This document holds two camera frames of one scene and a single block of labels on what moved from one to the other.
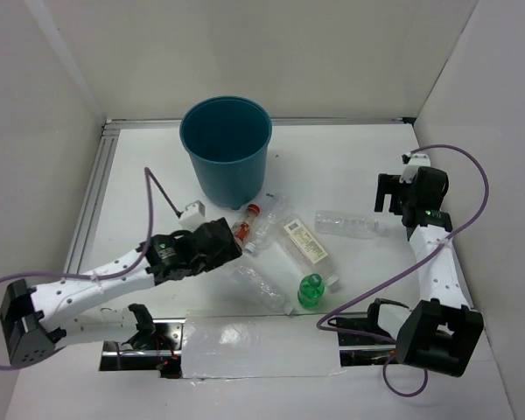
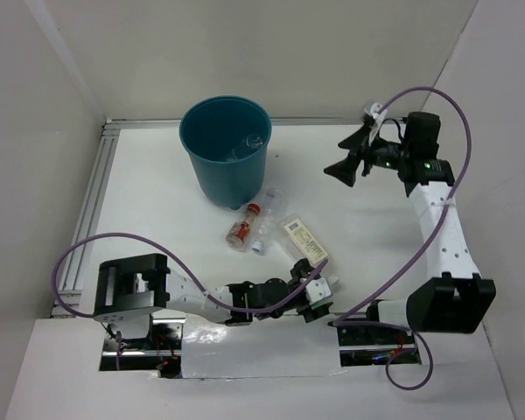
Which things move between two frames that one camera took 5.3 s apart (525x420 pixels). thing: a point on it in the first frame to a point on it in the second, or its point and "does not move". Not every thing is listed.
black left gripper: (230, 251) to (311, 313)
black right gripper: (385, 186) to (346, 169)
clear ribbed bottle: (349, 225) to (249, 143)
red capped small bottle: (241, 229) does not move
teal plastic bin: (227, 139) does not move
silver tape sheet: (260, 346) does not move
